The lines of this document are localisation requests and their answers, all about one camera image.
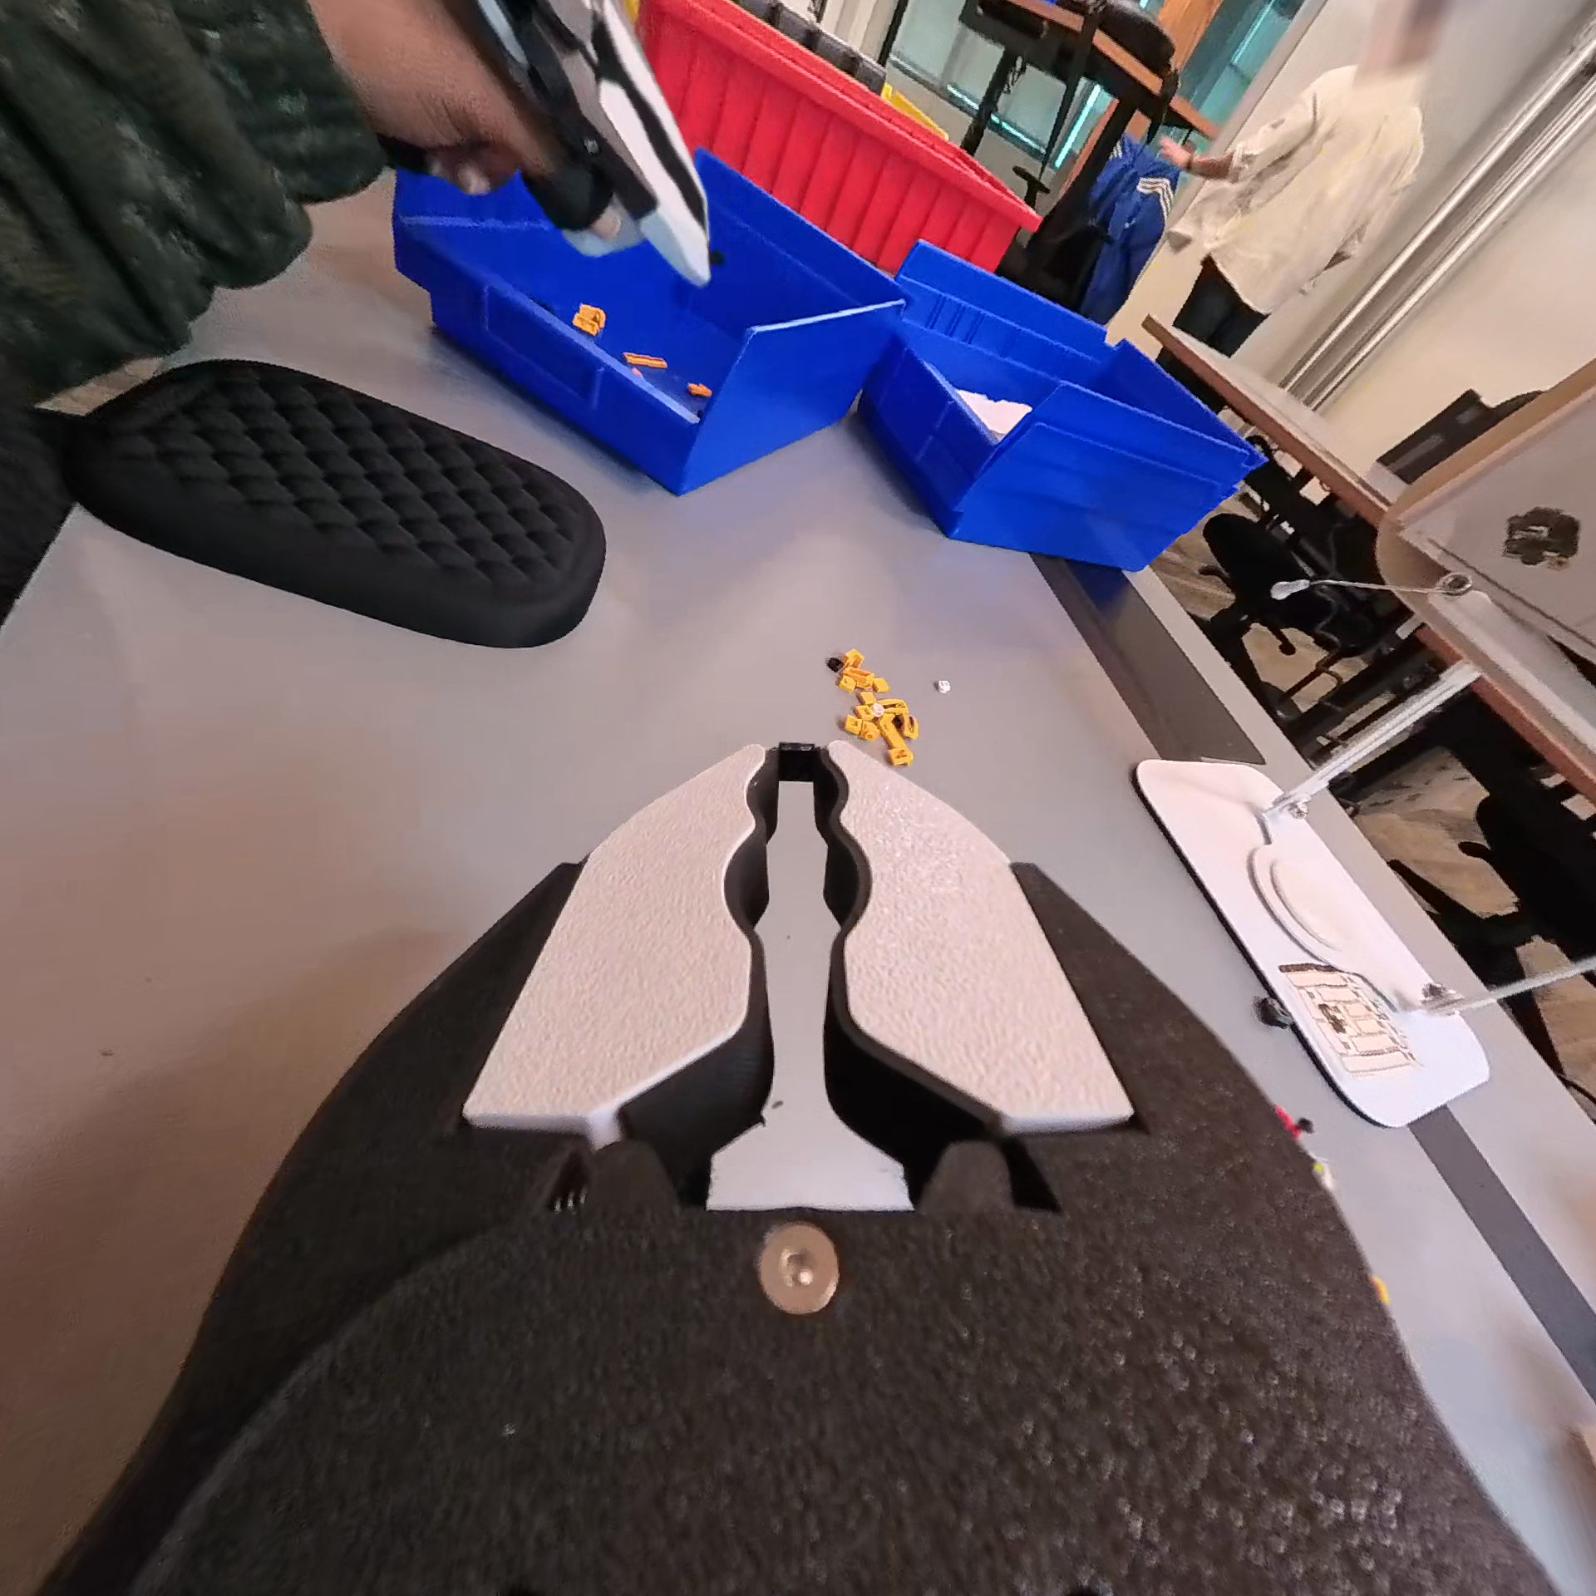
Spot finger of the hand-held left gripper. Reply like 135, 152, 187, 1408
618, 0, 715, 272
586, 0, 709, 281

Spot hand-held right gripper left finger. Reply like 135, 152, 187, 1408
462, 745, 781, 1205

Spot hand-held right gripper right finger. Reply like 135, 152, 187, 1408
818, 741, 1137, 1207

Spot yellow lego pieces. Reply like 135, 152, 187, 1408
572, 302, 715, 403

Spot blue plastic bin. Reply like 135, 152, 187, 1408
392, 146, 909, 498
857, 240, 1270, 572

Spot pile of yellow lego bricks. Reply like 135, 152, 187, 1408
829, 648, 922, 768

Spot person's left forearm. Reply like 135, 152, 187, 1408
0, 0, 388, 412

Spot open lego instruction booklet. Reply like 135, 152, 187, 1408
1378, 374, 1596, 663

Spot person's left hand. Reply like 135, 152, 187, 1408
310, 0, 557, 198

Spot red plastic bin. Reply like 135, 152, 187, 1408
637, 0, 1044, 276

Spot sticker sheet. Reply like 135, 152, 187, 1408
1281, 960, 1424, 1077

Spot black office chair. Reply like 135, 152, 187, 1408
998, 167, 1114, 314
1203, 511, 1410, 699

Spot blue jacket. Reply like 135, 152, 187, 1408
1078, 137, 1180, 329

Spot brown wooden desk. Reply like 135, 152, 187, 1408
1141, 314, 1596, 800

